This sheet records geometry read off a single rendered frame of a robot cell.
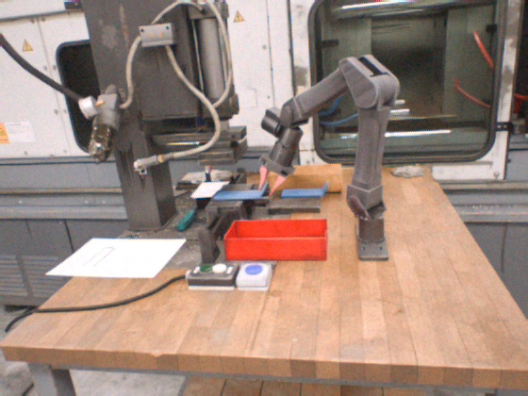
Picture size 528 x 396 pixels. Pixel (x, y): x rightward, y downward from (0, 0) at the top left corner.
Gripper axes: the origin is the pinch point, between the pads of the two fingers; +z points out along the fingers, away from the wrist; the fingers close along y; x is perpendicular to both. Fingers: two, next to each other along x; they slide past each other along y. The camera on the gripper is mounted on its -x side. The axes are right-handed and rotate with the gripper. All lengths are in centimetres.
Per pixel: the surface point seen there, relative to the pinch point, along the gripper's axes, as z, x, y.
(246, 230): 9.3, 11.5, -0.5
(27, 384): 146, -31, 65
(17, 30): 3, -66, 137
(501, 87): -57, -52, -58
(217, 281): 12.8, 36.2, -0.7
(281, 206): 5.2, -9.0, -6.1
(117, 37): -22, 8, 52
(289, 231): 4.0, 11.5, -11.1
